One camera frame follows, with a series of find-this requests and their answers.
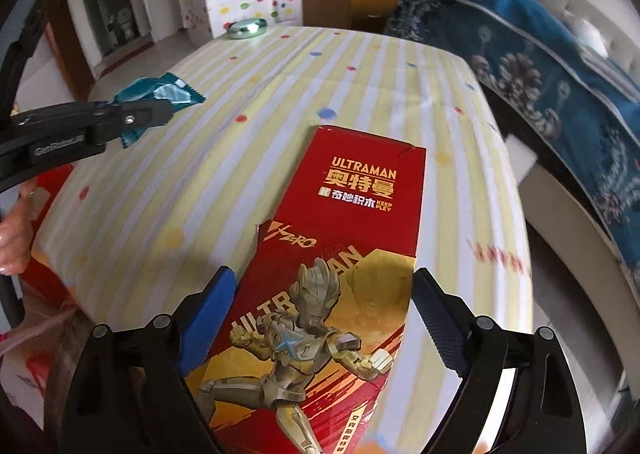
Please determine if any red checked stool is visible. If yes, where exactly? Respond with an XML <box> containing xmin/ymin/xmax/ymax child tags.
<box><xmin>20</xmin><ymin>166</ymin><xmax>83</xmax><ymax>295</ymax></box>

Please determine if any person's left hand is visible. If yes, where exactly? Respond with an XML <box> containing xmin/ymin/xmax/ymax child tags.
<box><xmin>0</xmin><ymin>179</ymin><xmax>38</xmax><ymax>277</ymax></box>

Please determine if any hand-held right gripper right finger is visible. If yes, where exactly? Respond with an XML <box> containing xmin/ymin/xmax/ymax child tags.
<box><xmin>410</xmin><ymin>267</ymin><xmax>603</xmax><ymax>454</ymax></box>

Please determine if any striped dotted sheet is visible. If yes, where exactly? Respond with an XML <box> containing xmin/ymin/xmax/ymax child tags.
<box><xmin>30</xmin><ymin>24</ymin><xmax>538</xmax><ymax>454</ymax></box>

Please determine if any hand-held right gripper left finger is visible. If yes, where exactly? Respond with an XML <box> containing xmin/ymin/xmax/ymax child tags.
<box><xmin>59</xmin><ymin>265</ymin><xmax>237</xmax><ymax>454</ymax></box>

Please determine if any blue patterned blanket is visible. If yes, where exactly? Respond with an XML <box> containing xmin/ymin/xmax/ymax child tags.
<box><xmin>372</xmin><ymin>0</ymin><xmax>640</xmax><ymax>295</ymax></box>

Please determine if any teal foil wrapper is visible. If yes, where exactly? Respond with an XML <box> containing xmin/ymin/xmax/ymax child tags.
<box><xmin>111</xmin><ymin>73</ymin><xmax>207</xmax><ymax>149</ymax></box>

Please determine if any red cardboard box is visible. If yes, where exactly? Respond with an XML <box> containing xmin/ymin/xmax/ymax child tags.
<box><xmin>182</xmin><ymin>124</ymin><xmax>427</xmax><ymax>454</ymax></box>

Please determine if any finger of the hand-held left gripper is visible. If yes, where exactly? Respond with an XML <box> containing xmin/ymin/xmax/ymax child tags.
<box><xmin>90</xmin><ymin>98</ymin><xmax>173</xmax><ymax>140</ymax></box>

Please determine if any round green tin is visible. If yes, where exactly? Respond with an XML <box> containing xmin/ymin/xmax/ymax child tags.
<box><xmin>227</xmin><ymin>18</ymin><xmax>268</xmax><ymax>40</ymax></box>

